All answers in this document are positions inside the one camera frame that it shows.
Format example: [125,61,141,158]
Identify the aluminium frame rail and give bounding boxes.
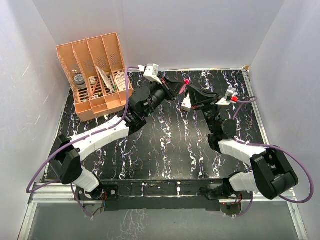
[18,184,309,240]

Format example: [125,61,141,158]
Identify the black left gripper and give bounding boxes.
[143,76,185,119]

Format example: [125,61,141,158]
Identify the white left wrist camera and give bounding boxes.
[138,63,162,85]

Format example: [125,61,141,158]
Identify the small white red box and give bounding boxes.
[181,94,192,113]

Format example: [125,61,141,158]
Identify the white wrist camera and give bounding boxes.
[216,87,239,106]
[138,63,162,85]

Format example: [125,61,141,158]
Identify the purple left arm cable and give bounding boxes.
[25,65,142,219]

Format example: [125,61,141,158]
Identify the small beige box in organizer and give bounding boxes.
[88,76,97,85]

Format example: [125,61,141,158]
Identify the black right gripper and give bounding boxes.
[187,84,222,134]

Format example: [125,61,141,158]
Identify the grey round tin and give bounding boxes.
[74,74,87,90]

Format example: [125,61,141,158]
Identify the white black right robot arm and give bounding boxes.
[191,93,299,200]

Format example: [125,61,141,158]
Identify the pink lanyard keyring strap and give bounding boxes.
[179,79,190,95]

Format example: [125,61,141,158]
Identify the white labelled packet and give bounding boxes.
[114,71,126,91]

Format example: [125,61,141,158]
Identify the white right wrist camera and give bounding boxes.
[216,87,239,106]

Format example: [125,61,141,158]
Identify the orange plastic file organizer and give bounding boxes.
[56,32,133,122]

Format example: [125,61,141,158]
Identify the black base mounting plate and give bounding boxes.
[75,179,251,212]

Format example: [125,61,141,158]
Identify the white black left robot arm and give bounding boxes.
[49,77,218,200]

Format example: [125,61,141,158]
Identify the white striped card packet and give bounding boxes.
[96,66,114,93]

